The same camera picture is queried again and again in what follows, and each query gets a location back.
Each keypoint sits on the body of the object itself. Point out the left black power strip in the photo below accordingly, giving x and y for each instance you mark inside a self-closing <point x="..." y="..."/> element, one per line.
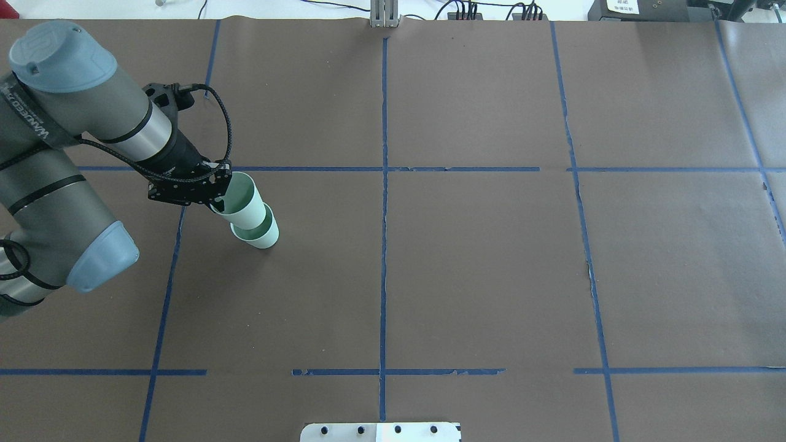
<point x="465" y="13"/>

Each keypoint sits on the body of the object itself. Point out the white camera pole base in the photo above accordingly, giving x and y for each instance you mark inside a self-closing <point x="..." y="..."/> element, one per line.
<point x="382" y="431"/>

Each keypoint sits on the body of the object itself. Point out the green paper cup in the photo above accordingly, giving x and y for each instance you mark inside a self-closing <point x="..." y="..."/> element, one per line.
<point x="243" y="203"/>
<point x="264" y="236"/>

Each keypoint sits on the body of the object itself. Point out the brown paper table cover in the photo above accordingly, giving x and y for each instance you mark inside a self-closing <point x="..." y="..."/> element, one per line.
<point x="564" y="231"/>

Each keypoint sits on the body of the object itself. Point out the black power strip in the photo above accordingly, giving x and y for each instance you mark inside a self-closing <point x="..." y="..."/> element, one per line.
<point x="465" y="13"/>
<point x="526" y="12"/>

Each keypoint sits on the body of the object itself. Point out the black computer box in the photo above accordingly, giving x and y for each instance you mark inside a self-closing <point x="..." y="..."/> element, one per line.
<point x="655" y="11"/>

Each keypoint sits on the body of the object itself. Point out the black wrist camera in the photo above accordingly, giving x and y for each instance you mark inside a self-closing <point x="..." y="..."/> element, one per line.
<point x="173" y="97"/>

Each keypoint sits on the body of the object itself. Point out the aluminium frame post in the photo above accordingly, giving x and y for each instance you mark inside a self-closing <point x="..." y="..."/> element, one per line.
<point x="384" y="14"/>

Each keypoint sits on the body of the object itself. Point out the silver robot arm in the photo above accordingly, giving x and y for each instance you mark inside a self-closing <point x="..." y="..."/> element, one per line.
<point x="64" y="89"/>

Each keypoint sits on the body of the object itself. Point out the right black power strip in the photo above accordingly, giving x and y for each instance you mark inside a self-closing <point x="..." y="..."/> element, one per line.
<point x="526" y="12"/>

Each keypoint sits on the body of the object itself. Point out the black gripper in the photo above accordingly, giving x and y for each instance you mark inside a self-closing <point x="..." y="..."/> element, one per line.
<point x="178" y="155"/>

